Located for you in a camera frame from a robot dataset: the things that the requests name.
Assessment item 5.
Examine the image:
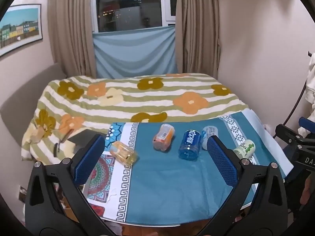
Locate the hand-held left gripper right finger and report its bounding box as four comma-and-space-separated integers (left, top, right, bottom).
206, 135, 289, 236

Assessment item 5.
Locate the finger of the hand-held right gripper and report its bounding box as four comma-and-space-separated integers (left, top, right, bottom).
275, 117, 315, 145

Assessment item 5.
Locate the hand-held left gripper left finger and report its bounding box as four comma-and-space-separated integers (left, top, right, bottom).
24, 134, 112, 236

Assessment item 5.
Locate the white green dotted cup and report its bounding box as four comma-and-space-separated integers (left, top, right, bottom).
233, 139, 256, 160

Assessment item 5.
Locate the yellow drink bottle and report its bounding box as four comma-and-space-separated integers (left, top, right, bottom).
109, 141, 139, 166

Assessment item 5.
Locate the blue drink bottle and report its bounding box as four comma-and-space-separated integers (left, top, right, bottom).
178, 129, 202, 160

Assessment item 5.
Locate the orange drink bottle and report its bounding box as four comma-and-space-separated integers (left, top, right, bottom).
153, 124, 175, 151

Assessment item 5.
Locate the person's right hand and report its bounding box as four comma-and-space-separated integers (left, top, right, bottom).
302, 176, 315, 205

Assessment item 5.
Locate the blue patterned tablecloth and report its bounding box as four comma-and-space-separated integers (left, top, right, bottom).
86, 111, 294, 227

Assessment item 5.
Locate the white garment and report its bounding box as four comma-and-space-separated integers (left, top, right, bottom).
305, 53, 315, 103

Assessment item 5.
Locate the striped floral blanket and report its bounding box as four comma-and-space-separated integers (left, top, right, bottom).
21, 72, 249, 162

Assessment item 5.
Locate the grey padded headboard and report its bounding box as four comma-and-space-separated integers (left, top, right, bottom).
0, 63, 67, 148

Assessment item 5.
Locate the light blue cloth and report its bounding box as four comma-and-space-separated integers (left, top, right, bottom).
93, 25, 178, 78

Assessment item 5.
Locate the beige curtain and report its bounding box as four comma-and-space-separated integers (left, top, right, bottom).
47, 0, 97, 77
175, 0, 221, 79

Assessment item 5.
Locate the window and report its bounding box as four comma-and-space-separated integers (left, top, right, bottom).
92, 0, 177, 33

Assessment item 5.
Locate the black cable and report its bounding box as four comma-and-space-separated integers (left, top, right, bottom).
283, 79, 308, 126

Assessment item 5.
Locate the wall poster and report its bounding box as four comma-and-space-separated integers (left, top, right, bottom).
0, 4, 43, 57

